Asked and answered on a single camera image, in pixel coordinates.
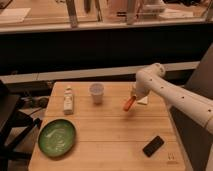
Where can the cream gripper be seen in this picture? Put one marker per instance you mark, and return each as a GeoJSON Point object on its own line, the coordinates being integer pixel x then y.
{"type": "Point", "coordinates": [133, 92]}

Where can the red orange pepper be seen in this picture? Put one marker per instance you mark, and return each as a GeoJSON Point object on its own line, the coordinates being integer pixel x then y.
{"type": "Point", "coordinates": [129, 103]}

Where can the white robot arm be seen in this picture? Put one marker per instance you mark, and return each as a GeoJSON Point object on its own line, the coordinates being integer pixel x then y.
{"type": "Point", "coordinates": [196, 107]}

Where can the white sponge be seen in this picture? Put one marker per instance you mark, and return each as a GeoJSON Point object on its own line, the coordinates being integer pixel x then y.
{"type": "Point", "coordinates": [143, 101]}

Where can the white plastic cup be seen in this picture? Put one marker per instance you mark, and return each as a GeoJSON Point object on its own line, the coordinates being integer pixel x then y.
{"type": "Point", "coordinates": [96, 91]}

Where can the black smartphone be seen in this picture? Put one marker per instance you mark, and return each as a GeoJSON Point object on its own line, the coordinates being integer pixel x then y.
{"type": "Point", "coordinates": [150, 148]}

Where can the white small bottle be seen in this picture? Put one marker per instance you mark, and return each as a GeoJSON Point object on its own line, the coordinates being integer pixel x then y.
{"type": "Point", "coordinates": [68, 101]}

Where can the green round plate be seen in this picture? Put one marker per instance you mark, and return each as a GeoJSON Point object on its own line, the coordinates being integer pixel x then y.
{"type": "Point", "coordinates": [56, 138]}

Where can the black side table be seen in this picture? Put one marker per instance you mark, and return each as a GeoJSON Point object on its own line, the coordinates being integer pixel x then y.
{"type": "Point", "coordinates": [11, 117]}

